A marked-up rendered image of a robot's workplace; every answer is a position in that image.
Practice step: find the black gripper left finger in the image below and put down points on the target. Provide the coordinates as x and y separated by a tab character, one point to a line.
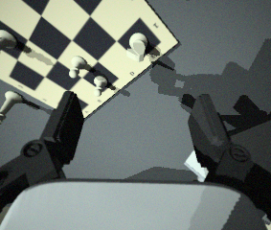
43	159

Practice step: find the chessboard with chess pieces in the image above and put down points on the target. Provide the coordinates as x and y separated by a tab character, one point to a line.
50	33

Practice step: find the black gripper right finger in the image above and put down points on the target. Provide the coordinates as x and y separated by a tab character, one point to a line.
227	163

